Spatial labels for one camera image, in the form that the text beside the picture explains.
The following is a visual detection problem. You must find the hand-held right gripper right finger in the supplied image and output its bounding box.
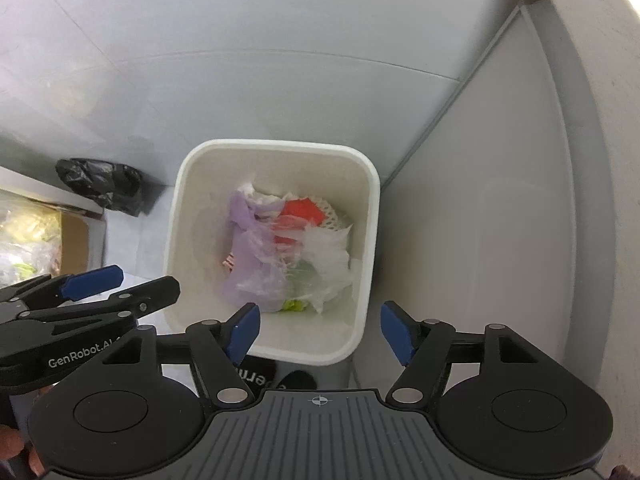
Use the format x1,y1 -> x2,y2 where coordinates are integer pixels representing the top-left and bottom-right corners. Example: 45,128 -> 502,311
380,300 -> 541,406

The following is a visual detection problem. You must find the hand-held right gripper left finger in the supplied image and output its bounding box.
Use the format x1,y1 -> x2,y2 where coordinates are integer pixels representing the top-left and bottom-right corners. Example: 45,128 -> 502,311
101,302 -> 262,406

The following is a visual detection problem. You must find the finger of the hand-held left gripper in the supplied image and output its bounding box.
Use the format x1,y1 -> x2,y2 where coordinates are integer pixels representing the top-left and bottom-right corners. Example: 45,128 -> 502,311
0,264 -> 125,307
14,276 -> 181,335

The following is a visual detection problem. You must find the purple plastic glove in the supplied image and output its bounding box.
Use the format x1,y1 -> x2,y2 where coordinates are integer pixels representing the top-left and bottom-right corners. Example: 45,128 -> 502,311
220,192 -> 289,314

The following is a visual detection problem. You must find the white trash bin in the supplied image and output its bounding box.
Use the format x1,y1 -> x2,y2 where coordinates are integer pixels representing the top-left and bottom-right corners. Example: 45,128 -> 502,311
163,138 -> 381,366

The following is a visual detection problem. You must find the white plastic bag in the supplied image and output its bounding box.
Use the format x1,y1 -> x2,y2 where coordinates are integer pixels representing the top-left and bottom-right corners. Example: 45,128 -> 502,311
292,225 -> 360,314

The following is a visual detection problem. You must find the white foam fruit net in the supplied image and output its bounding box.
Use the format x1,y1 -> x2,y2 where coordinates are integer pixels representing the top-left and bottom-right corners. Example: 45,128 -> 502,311
310,200 -> 354,231

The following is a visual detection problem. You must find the red wrapper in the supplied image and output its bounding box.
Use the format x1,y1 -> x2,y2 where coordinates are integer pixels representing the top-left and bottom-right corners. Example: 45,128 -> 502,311
272,198 -> 326,244

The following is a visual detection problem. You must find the person's left hand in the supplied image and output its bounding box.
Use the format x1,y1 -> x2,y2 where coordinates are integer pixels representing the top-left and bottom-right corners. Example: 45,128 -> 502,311
0,422 -> 49,479

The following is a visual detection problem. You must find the cardboard box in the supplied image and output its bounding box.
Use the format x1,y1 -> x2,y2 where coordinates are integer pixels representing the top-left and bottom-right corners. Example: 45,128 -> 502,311
0,187 -> 109,282

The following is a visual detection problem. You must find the black slipper white print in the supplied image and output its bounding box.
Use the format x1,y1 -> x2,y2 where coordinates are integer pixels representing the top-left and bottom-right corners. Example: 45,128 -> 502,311
239,357 -> 276,396
277,369 -> 319,391

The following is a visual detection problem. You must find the plastic bag of vegetables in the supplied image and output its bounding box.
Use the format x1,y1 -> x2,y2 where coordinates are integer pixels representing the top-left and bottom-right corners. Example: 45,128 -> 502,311
0,197 -> 64,284

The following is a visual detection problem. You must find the black garbage bag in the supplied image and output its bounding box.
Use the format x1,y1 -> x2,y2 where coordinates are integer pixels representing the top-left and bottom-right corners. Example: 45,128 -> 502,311
54,158 -> 146,216

